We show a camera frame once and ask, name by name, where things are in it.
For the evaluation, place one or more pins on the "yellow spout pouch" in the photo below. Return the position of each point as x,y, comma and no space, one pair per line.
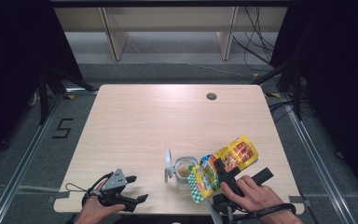
242,152

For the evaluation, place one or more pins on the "person's right hand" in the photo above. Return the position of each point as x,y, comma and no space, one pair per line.
258,197

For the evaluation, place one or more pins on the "person's left hand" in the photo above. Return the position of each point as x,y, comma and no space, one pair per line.
93,211

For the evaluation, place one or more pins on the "grey tape strip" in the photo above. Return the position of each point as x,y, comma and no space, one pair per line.
300,200
62,195

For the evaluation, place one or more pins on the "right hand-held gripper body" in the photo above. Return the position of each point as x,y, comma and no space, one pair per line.
222,203

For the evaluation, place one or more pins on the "black metal stand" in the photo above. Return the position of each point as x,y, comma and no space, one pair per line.
297,93
43,93

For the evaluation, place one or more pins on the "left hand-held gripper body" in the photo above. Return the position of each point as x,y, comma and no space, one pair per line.
115,182

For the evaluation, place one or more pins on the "black curtain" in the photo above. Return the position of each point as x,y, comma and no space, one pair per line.
12,62
338,62

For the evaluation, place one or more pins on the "yellow tape piece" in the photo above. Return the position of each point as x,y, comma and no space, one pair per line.
256,75
70,96
273,95

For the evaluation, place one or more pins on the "clear plastic jar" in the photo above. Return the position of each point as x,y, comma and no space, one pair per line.
185,169

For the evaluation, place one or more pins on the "aluminium floor rail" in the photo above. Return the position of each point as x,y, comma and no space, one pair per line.
320,155
21,161

